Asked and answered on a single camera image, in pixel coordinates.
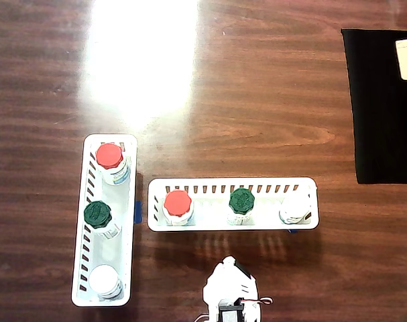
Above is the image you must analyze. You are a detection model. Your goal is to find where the black cloth mat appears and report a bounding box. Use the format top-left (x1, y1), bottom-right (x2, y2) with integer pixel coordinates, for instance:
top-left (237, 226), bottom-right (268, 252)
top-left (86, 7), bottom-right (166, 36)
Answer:
top-left (341, 28), bottom-right (407, 184)

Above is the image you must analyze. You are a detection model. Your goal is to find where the white slotted plastic tray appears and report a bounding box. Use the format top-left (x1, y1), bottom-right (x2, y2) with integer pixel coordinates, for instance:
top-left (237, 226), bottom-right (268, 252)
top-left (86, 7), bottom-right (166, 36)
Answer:
top-left (71, 133), bottom-right (139, 308)
top-left (146, 176), bottom-right (321, 232)

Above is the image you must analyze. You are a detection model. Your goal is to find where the red white motor cable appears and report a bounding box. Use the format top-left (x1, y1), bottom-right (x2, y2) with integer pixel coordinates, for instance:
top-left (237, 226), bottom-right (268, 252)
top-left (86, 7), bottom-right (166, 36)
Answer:
top-left (243, 297), bottom-right (274, 306)

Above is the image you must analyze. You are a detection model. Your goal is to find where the red-capped bottle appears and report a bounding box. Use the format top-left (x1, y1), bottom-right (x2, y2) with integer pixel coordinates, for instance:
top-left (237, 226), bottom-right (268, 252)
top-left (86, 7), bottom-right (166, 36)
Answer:
top-left (95, 143), bottom-right (131, 186)
top-left (162, 189), bottom-right (195, 226)

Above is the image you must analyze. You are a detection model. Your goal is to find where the white-capped bottle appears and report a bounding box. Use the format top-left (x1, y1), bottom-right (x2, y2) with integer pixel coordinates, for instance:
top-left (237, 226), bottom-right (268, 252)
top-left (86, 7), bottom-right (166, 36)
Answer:
top-left (89, 264), bottom-right (125, 301)
top-left (278, 193), bottom-right (312, 225)

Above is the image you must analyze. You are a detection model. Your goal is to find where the green-capped bottle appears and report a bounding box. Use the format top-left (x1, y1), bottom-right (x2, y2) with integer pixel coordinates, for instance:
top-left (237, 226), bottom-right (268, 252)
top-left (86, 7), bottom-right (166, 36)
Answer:
top-left (83, 200), bottom-right (121, 239)
top-left (227, 187), bottom-right (256, 225)

